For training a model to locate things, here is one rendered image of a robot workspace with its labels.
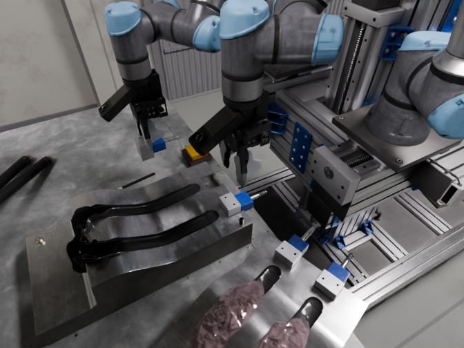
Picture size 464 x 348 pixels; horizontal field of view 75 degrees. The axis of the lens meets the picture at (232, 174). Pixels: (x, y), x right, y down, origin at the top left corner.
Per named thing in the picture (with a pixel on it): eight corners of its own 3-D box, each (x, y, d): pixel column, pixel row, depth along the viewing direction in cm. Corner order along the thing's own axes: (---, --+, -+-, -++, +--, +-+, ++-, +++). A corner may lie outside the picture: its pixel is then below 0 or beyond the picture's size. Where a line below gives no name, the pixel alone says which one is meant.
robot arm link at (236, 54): (277, 10, 43) (217, 10, 43) (270, 82, 51) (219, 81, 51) (272, -6, 48) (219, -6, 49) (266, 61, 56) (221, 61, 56)
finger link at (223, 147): (244, 161, 75) (251, 138, 67) (223, 170, 73) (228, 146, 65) (238, 152, 76) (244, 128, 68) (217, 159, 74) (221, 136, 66)
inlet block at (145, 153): (178, 138, 96) (176, 124, 92) (184, 147, 93) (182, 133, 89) (137, 151, 92) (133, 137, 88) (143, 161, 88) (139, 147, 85)
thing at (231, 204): (260, 192, 85) (262, 179, 82) (271, 204, 82) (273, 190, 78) (219, 210, 81) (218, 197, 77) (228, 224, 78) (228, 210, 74)
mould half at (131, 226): (208, 181, 97) (205, 149, 88) (251, 242, 81) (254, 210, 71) (36, 250, 79) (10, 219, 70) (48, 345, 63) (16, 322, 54)
